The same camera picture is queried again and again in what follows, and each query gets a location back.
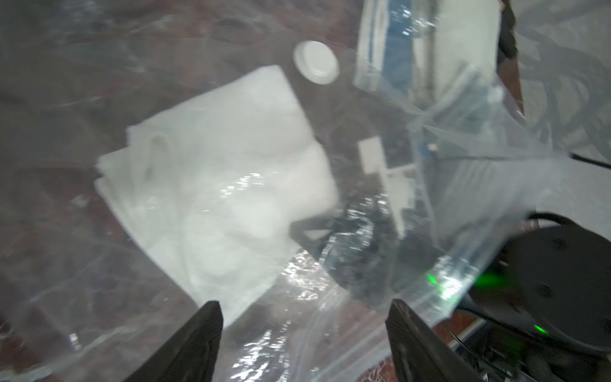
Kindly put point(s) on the white vacuum bag valve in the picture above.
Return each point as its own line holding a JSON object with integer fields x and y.
{"x": 316, "y": 62}

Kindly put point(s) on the cream folded towel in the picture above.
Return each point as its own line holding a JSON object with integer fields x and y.
{"x": 465, "y": 37}

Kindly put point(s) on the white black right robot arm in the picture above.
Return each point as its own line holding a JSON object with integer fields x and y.
{"x": 558, "y": 286}

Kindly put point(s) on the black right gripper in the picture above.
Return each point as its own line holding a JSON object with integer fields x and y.
{"x": 362, "y": 253}

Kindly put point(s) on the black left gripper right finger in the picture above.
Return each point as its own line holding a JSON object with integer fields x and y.
{"x": 418, "y": 353}

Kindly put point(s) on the clear plastic vacuum bag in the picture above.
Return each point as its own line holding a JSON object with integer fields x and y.
{"x": 80, "y": 300}

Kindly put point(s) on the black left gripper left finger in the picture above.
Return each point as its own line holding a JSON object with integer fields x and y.
{"x": 190, "y": 354}

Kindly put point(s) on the blue white striped towel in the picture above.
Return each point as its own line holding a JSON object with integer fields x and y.
{"x": 389, "y": 32}

